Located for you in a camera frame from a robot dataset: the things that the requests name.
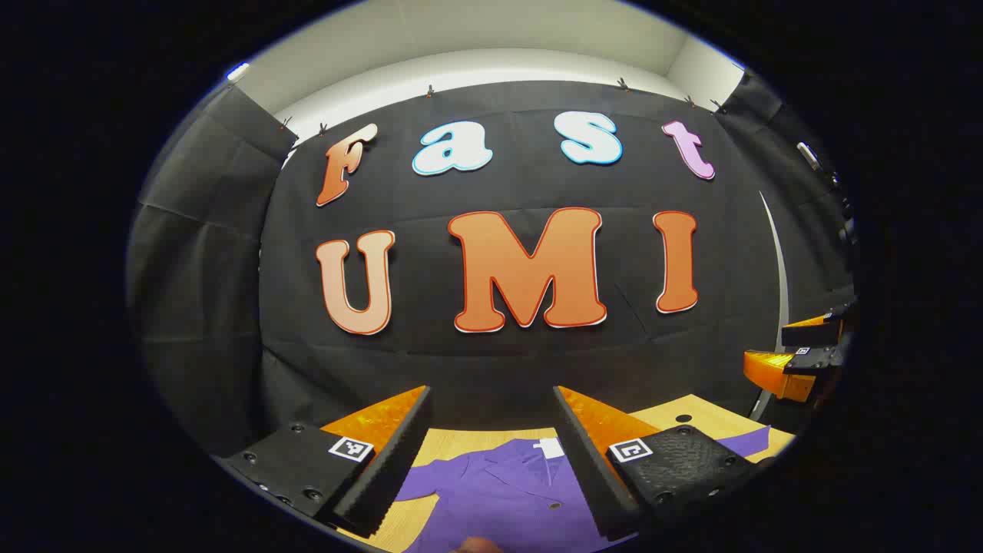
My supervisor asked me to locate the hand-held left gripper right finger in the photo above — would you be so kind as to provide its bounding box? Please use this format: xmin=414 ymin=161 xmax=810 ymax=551
xmin=553 ymin=386 xmax=776 ymax=542

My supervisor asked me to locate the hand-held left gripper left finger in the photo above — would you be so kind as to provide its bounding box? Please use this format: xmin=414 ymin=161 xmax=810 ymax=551
xmin=213 ymin=386 xmax=432 ymax=538

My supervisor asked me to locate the purple collared shirt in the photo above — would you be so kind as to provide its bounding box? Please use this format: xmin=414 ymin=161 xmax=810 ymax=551
xmin=393 ymin=425 xmax=771 ymax=553

